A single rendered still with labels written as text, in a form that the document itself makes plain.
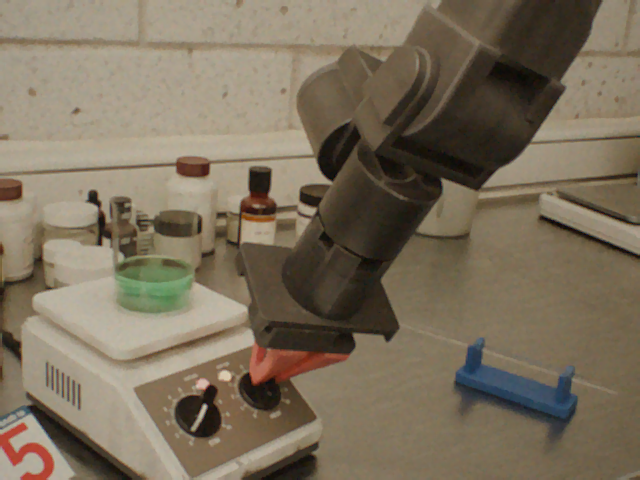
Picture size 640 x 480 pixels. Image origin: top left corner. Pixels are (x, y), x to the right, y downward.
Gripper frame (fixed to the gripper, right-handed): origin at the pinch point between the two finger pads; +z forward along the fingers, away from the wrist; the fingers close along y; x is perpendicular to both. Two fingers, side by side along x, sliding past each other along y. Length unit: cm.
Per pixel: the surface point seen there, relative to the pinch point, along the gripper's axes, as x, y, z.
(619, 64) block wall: -73, -90, 1
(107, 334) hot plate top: -3.5, 10.5, 1.5
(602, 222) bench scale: -35, -65, 8
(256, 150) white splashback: -49, -19, 18
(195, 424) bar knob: 4.4, 6.0, 0.2
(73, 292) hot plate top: -10.6, 11.2, 5.3
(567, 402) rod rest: 2.5, -26.9, -1.2
